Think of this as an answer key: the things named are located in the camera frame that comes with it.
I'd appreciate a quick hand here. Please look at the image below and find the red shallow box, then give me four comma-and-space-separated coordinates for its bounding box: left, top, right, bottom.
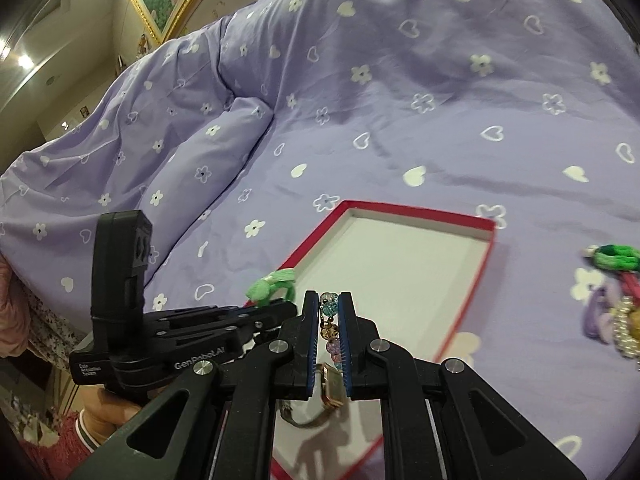
242, 200, 498, 480

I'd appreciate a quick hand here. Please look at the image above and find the purple hair tie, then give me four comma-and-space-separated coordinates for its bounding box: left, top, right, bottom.
582, 282, 623, 343

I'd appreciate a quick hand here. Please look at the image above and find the colourful beaded bracelet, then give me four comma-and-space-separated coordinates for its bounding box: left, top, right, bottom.
319, 292, 346, 376

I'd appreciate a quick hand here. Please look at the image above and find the striped sleeve forearm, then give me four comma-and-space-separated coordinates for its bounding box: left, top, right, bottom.
74, 410, 110, 457

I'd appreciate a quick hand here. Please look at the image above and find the dark green hair tie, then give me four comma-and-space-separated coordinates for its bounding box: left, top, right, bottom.
582, 242, 640, 273

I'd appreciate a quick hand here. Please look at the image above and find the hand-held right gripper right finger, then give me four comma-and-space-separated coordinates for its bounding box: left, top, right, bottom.
337, 290, 588, 480

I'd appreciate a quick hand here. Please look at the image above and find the pearl hair clip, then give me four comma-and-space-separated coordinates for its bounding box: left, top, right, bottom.
607, 272, 640, 361

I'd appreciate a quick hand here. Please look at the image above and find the purple flower print duvet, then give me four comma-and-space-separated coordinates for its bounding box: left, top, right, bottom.
0, 0, 640, 480

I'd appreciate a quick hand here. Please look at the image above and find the person's left hand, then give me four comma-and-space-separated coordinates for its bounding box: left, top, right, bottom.
82, 385, 146, 437

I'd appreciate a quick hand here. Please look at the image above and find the pink fleece clothing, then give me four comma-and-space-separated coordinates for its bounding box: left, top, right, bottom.
0, 255, 32, 376

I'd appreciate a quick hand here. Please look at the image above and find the gold wrist watch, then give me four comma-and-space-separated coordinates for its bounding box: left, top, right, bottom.
277, 362, 351, 431

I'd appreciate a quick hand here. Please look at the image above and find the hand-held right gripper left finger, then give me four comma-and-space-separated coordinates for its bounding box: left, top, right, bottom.
67, 290, 321, 480

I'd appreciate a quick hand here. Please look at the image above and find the light green hair tie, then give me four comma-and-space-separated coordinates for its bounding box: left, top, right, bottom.
245, 267, 298, 308

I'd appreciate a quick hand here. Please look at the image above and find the floral bed sheet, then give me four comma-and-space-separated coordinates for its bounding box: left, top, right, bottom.
25, 290, 86, 376

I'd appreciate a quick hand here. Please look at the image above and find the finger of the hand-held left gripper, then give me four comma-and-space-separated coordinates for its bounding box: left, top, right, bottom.
142, 301, 298, 333
160, 324, 279, 361

